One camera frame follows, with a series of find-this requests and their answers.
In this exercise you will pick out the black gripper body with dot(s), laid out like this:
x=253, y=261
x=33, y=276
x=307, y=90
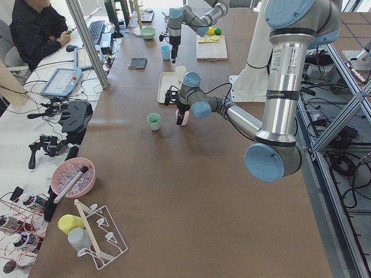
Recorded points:
x=174, y=40
x=182, y=106

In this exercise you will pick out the pink cup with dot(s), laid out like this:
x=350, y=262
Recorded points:
x=182, y=117

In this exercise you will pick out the cream white cup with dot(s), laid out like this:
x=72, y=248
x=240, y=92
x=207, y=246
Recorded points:
x=180, y=71

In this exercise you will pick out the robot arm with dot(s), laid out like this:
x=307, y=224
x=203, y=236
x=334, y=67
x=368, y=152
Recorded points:
x=285, y=30
x=185, y=15

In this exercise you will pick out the cream plastic tray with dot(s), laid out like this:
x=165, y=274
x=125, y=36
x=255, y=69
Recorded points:
x=167, y=80

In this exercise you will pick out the light blue cup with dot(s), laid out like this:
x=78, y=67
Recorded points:
x=165, y=52

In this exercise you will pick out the mint green cup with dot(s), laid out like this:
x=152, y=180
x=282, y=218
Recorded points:
x=154, y=121

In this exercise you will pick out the mint green bowl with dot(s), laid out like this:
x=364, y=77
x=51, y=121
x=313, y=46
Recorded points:
x=148, y=33

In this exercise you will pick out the wooden cutting board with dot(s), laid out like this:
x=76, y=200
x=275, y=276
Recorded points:
x=212, y=51

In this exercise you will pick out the yellow lemon left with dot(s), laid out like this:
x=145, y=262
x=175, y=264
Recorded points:
x=211, y=31

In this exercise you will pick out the grey folded cloth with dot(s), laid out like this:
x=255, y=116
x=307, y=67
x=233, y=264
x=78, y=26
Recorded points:
x=138, y=63

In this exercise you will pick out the green lime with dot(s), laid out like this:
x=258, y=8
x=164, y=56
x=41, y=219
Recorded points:
x=217, y=31

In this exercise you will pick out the black monitor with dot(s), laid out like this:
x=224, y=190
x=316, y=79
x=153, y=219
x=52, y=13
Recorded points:
x=119, y=26

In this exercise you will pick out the black keyboard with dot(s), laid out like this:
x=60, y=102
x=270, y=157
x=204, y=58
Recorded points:
x=96, y=29

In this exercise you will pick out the metal muddler tool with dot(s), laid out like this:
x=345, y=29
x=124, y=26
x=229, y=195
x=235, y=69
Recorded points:
x=71, y=184

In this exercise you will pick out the teach pendant tablet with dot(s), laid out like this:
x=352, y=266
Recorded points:
x=62, y=82

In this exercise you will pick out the pink bowl with ice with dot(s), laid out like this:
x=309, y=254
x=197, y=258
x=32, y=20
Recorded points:
x=68, y=170

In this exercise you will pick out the seated person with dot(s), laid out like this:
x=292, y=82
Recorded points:
x=37, y=30

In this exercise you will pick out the yellow cup on rack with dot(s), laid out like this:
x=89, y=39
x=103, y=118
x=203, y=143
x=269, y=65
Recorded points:
x=69, y=222

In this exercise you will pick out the grey cup on rack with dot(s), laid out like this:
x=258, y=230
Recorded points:
x=79, y=239

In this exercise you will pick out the aluminium frame post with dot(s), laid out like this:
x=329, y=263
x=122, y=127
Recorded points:
x=77, y=15

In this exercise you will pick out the white wire cup rack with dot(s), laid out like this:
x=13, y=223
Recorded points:
x=108, y=243

